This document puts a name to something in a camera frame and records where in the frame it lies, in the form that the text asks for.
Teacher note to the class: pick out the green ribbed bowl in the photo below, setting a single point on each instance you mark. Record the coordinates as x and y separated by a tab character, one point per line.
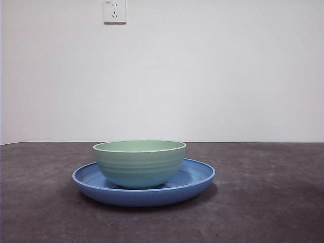
139	167

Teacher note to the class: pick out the blue round plate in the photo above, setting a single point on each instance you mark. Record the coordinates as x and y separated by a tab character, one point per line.
141	197

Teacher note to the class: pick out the white wall socket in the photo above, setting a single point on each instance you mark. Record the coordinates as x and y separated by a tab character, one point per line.
115	12

